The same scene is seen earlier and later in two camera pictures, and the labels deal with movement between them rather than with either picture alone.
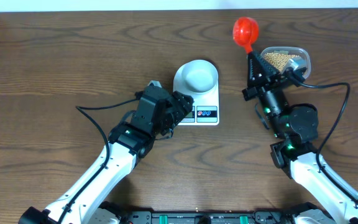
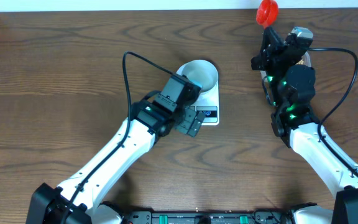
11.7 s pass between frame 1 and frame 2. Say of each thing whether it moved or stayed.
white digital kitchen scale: stayed
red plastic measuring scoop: moved
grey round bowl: stayed
